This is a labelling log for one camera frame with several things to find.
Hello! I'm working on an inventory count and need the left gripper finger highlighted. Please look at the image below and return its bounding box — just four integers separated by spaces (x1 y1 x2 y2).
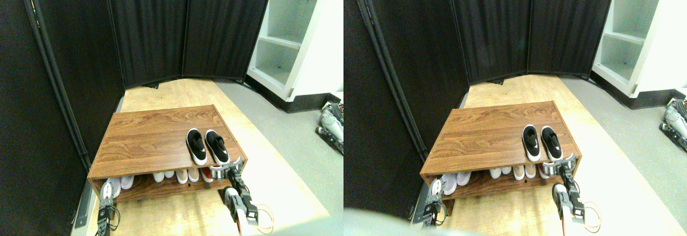
100 179 114 207
429 177 444 201

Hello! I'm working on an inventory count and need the black shoe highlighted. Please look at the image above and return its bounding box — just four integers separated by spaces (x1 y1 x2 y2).
523 124 542 162
205 129 230 165
540 126 563 161
187 128 208 166

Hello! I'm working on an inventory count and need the grey curtain stand foot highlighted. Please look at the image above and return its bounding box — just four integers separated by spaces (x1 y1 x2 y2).
71 181 93 229

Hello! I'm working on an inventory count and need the brown shoe rack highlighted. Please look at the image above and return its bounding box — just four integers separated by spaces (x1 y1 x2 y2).
420 101 582 217
87 105 249 205

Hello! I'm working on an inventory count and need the black curtain stand pole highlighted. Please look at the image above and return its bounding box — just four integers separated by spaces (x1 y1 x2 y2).
18 0 91 171
348 0 430 159

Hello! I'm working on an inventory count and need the white shelf unit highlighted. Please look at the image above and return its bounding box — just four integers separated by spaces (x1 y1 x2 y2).
590 0 687 98
246 0 344 104

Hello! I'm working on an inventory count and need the orange wire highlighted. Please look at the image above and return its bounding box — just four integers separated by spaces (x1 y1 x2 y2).
584 203 602 234
257 206 275 234

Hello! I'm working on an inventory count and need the grey machine with cables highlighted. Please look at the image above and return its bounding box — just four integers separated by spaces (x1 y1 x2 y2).
316 101 344 156
659 98 687 153

